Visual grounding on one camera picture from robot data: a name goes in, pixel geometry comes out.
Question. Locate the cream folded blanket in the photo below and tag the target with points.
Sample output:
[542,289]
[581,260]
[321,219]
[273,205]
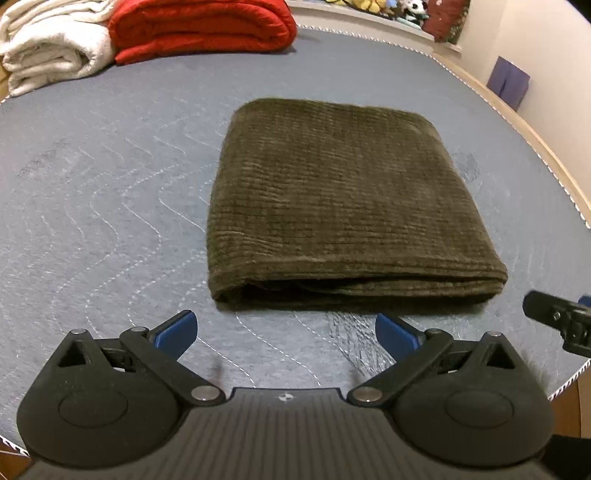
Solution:
[46,46]

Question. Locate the red folded blanket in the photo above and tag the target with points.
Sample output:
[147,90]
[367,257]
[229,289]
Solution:
[203,27]

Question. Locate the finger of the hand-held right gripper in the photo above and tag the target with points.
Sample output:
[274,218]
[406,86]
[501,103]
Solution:
[549,310]

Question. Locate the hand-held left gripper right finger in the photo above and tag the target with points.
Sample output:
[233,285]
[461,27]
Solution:
[393,333]

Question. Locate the purple box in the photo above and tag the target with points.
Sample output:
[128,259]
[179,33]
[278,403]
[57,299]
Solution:
[509,84]

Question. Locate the grey quilted mat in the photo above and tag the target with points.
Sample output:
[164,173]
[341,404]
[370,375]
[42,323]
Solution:
[115,184]

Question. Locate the dark red patterned cushion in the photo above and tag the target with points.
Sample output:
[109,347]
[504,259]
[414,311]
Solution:
[450,18]

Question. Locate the pile of plush toys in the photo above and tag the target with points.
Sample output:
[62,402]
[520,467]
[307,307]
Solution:
[392,10]

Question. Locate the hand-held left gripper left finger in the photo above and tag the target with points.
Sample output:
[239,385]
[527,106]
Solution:
[178,333]

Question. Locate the dark olive towel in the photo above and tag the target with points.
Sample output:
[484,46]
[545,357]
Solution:
[337,198]

